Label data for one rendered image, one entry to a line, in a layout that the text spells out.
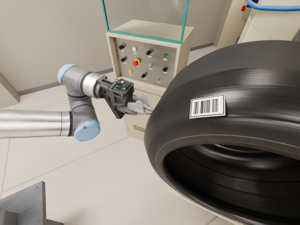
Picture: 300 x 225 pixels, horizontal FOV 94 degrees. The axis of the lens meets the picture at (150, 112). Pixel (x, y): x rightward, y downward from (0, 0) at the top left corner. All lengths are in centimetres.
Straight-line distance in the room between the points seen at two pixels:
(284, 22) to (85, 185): 184
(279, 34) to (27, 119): 79
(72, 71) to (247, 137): 55
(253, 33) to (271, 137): 41
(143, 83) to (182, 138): 96
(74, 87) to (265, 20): 66
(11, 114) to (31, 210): 80
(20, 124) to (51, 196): 145
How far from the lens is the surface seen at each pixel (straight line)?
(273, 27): 63
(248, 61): 35
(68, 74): 59
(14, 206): 131
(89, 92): 54
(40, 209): 121
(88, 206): 174
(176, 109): 31
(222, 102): 27
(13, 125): 53
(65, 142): 218
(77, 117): 54
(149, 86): 120
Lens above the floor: 161
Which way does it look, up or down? 46 degrees down
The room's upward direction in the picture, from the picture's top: straight up
